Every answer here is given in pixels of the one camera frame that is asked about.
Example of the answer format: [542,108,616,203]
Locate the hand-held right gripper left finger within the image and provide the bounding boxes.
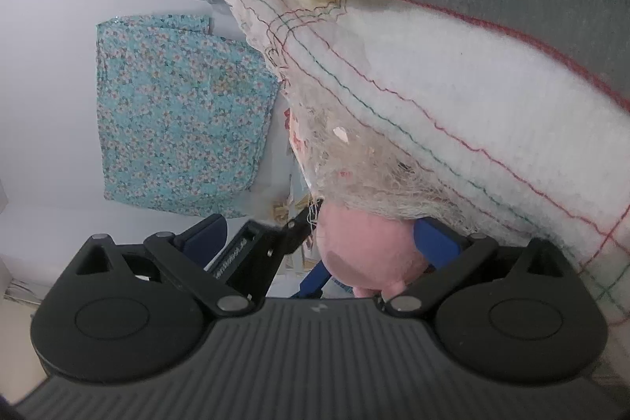
[74,214,247,316]

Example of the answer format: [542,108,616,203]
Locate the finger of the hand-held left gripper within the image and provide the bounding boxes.
[215,204,321,300]
[293,263,334,300]

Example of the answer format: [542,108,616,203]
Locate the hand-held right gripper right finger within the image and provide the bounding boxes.
[381,218,579,316]

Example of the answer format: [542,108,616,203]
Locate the pink plush ball toy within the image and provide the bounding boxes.
[315,200,429,299]

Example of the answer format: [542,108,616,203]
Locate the blue floral cloth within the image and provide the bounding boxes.
[96,14,280,220]

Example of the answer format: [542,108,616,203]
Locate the white quilt with coloured stitching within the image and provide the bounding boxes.
[202,0,630,327]

